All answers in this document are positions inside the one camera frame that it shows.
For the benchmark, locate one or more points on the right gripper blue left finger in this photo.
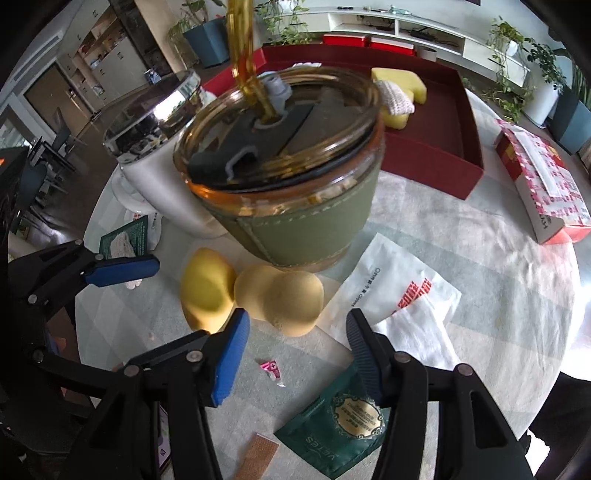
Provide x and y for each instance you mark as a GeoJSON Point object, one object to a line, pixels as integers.
{"type": "Point", "coordinates": [231, 346]}

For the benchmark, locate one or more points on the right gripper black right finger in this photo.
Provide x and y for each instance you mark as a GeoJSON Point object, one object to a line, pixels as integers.
{"type": "Point", "coordinates": [372, 352]}

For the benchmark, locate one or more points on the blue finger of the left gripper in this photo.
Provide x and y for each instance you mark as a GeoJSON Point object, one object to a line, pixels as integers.
{"type": "Point", "coordinates": [121, 270]}

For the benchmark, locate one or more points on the yellow teardrop makeup sponge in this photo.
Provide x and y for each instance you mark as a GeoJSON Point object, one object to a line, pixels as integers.
{"type": "Point", "coordinates": [206, 291]}

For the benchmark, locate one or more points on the orange gourd makeup sponge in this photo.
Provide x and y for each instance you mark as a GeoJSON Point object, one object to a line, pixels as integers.
{"type": "Point", "coordinates": [289, 301]}

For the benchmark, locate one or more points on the yellow notched sponge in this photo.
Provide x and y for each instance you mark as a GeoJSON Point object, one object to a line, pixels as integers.
{"type": "Point", "coordinates": [397, 122]}

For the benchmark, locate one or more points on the white gauze roll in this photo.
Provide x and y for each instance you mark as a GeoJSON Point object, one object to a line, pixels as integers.
{"type": "Point", "coordinates": [394, 98]}

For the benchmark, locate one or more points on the white cotton pad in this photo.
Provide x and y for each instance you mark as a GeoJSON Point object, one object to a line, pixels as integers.
{"type": "Point", "coordinates": [417, 331]}

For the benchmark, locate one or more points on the dark green sachet left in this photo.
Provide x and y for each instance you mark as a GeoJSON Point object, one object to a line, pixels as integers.
{"type": "Point", "coordinates": [128, 241]}

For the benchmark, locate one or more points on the dark green sachet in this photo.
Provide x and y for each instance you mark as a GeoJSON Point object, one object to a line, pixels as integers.
{"type": "Point", "coordinates": [128, 241]}
{"type": "Point", "coordinates": [339, 429]}

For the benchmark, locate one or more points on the pink candy wrapper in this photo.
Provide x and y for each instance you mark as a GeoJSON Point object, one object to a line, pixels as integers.
{"type": "Point", "coordinates": [272, 370]}

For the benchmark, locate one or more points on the white sachet left red print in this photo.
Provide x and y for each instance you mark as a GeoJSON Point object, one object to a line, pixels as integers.
{"type": "Point", "coordinates": [154, 226]}

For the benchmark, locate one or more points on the white sachet red print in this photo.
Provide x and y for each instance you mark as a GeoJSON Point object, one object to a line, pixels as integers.
{"type": "Point", "coordinates": [387, 279]}
{"type": "Point", "coordinates": [154, 226]}

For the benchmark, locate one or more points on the smartphone purple screen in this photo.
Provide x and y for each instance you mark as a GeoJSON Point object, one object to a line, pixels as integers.
{"type": "Point", "coordinates": [163, 442]}

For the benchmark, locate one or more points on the white ceramic mug chrome lid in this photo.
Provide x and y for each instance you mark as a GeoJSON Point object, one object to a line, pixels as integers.
{"type": "Point", "coordinates": [142, 139]}

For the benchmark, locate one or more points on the amber glass cup green sleeve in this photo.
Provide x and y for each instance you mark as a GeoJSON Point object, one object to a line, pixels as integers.
{"type": "Point", "coordinates": [295, 189]}

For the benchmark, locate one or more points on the red shallow tray box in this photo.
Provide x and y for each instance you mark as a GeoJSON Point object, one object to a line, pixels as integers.
{"type": "Point", "coordinates": [440, 146]}

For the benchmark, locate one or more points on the red white carton box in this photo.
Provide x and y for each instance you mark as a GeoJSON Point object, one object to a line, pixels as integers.
{"type": "Point", "coordinates": [555, 205]}

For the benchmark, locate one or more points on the plant in blue pot left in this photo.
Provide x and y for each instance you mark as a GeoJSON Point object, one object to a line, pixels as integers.
{"type": "Point", "coordinates": [205, 37]}

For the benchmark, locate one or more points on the plant in blue pot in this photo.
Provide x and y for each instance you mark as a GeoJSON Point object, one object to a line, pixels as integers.
{"type": "Point", "coordinates": [570, 124]}
{"type": "Point", "coordinates": [205, 37]}

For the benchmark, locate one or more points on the amber drinking straw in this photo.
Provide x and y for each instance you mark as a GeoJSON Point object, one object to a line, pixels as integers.
{"type": "Point", "coordinates": [239, 23]}

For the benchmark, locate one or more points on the plant in white pot right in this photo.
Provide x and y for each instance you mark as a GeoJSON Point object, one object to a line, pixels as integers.
{"type": "Point", "coordinates": [544, 79]}

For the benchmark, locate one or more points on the plant in blue pot right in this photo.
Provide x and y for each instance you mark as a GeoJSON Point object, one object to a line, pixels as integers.
{"type": "Point", "coordinates": [570, 124]}

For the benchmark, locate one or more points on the white tv console shelf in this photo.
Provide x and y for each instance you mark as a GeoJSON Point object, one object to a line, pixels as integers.
{"type": "Point", "coordinates": [451, 45]}

